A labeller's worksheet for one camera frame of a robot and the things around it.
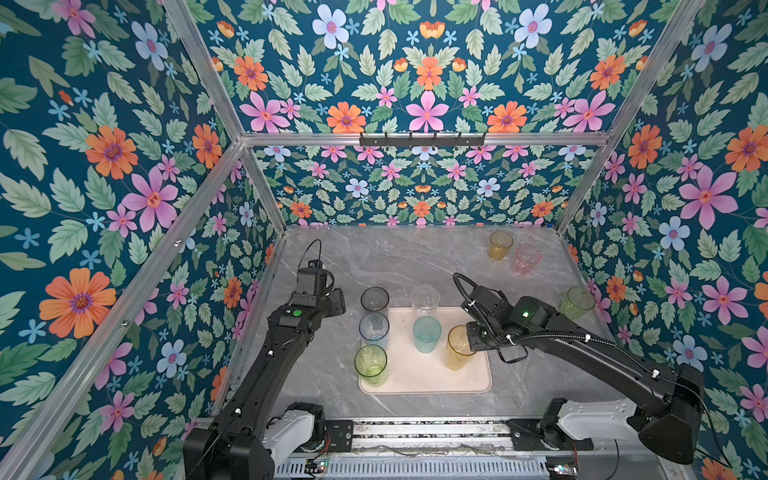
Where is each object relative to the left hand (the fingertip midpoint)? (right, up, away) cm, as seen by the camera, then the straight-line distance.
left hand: (336, 289), depth 80 cm
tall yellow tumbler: (+32, -13, -10) cm, 36 cm away
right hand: (+36, -12, -5) cm, 38 cm away
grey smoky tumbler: (+10, -3, +4) cm, 11 cm away
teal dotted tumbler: (+26, -13, +8) cm, 30 cm away
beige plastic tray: (+21, -25, +5) cm, 33 cm away
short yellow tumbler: (+53, +13, +27) cm, 61 cm away
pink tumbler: (+63, +9, +26) cm, 69 cm away
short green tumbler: (+77, -7, +19) cm, 79 cm away
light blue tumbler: (+10, -12, +6) cm, 17 cm away
